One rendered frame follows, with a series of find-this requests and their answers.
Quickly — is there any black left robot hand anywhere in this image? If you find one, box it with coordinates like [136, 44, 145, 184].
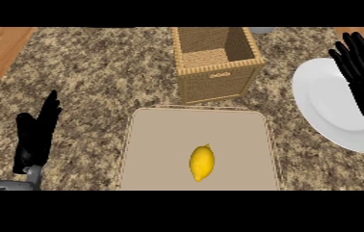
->
[12, 90, 64, 175]

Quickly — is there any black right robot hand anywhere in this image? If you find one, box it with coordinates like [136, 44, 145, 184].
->
[327, 31, 364, 116]

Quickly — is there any white round plate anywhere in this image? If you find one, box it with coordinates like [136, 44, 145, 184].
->
[292, 57, 364, 153]

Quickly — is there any beige square tray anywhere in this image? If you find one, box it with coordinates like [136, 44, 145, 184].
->
[115, 105, 281, 192]

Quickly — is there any yellow lemon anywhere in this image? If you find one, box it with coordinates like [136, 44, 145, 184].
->
[188, 143, 216, 183]

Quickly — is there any pale grey round object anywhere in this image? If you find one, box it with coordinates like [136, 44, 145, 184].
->
[247, 27, 275, 35]

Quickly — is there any brown wicker basket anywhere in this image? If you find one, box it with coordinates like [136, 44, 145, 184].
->
[170, 27, 268, 105]

